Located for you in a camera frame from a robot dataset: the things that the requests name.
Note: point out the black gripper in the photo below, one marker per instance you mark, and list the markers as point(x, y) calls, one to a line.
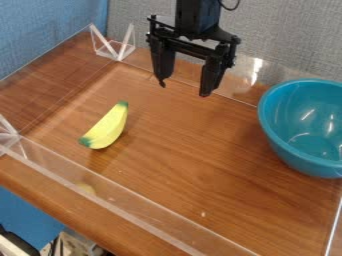
point(192, 33)

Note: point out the yellow toy banana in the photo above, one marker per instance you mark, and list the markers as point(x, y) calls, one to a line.
point(105, 131)

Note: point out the blue plastic bowl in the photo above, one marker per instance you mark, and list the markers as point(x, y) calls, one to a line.
point(299, 114)

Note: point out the clear acrylic back barrier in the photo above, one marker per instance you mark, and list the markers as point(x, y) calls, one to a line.
point(246, 81)

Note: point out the clear acrylic barrier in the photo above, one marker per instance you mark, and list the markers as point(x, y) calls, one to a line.
point(246, 81)
point(176, 230)
point(32, 90)

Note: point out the clear acrylic left barrier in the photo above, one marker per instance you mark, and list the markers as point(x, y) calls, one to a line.
point(32, 90)

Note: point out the clear acrylic front barrier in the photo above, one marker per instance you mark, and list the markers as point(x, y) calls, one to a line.
point(176, 230)

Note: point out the clear acrylic corner bracket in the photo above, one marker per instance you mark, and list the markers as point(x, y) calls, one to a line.
point(115, 50)

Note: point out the clear acrylic left bracket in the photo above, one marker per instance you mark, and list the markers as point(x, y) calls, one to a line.
point(9, 139)

